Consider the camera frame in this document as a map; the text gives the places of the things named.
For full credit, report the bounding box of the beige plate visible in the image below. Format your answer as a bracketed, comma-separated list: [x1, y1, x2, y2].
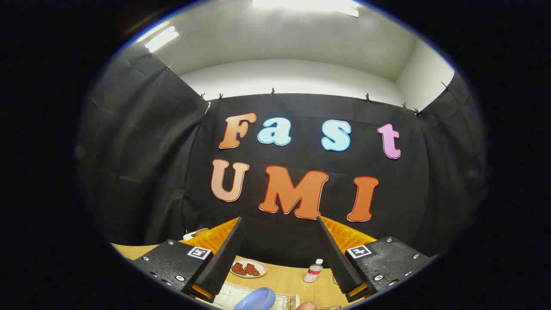
[229, 259, 268, 279]

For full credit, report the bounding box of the white wire dish rack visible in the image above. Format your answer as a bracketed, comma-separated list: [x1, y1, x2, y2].
[213, 282, 300, 310]

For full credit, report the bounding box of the blue plate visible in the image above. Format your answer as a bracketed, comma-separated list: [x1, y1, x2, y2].
[234, 287, 276, 310]

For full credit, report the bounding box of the row of small cloth clips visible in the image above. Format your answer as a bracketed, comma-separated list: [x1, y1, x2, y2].
[166, 64, 452, 117]

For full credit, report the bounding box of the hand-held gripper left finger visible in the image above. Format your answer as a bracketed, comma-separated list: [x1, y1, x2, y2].
[129, 217, 246, 303]

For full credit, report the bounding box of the ceiling light panel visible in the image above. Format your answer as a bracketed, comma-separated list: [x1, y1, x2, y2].
[252, 0, 360, 18]
[144, 26, 180, 53]

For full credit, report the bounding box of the clear bottle with red label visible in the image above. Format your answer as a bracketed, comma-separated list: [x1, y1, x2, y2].
[303, 259, 324, 283]

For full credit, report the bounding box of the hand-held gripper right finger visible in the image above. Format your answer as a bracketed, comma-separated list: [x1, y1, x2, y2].
[316, 215, 433, 302]

